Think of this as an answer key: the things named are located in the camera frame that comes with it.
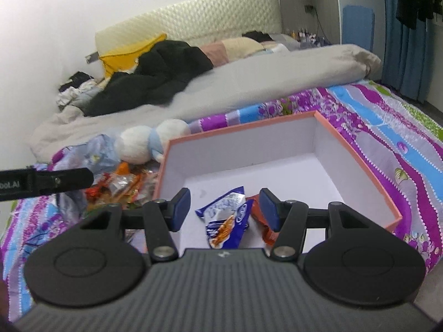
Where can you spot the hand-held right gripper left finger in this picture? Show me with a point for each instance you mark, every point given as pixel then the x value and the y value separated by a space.
pixel 181 207

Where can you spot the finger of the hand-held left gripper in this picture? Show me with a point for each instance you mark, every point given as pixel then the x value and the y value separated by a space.
pixel 69 179

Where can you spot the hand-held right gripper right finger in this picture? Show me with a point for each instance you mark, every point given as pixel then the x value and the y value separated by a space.
pixel 268 209

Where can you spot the orange snack packet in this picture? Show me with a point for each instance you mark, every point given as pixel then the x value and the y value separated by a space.
pixel 258 216

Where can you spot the blue noodle-print snack packet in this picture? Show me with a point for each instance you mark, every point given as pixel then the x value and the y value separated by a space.
pixel 225 214

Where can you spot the pile of mixed snack packets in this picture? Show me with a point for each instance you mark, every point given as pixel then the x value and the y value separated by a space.
pixel 117 188

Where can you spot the pink cardboard box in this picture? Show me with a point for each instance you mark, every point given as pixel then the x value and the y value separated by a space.
pixel 249 152

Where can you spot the clear bluish plastic bag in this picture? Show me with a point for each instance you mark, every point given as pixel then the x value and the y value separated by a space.
pixel 97 152

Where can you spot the white and blue plush toy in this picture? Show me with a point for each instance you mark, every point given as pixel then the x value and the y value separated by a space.
pixel 138 145

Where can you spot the pile of clothes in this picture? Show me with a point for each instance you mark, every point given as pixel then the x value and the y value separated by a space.
pixel 78 88

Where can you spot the grey duvet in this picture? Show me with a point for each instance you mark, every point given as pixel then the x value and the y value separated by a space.
pixel 259 83

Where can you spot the floral printed bed sheet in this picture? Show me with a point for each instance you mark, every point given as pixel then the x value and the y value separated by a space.
pixel 380 138

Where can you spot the yellow pillow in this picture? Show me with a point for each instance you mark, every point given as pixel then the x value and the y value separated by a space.
pixel 121 57

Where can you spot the black jacket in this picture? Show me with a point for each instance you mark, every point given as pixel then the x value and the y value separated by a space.
pixel 162 69

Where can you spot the pink pillow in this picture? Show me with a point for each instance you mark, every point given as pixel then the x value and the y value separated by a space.
pixel 214 53

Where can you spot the cream pillow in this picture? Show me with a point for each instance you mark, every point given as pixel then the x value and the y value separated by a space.
pixel 242 46

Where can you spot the black cloth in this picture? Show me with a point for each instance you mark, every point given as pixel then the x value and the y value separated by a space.
pixel 258 36

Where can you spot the bedside clutter of bottles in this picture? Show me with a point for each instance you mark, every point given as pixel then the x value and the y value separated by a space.
pixel 309 38

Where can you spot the cream quilted headboard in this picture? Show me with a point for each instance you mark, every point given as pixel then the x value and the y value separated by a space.
pixel 214 13

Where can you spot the blue padded board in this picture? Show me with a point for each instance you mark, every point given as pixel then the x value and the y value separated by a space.
pixel 358 27

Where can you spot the blue curtain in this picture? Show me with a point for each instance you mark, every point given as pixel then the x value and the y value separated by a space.
pixel 405 48

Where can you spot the grey wall bracket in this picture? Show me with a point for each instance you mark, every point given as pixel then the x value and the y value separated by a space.
pixel 91 57

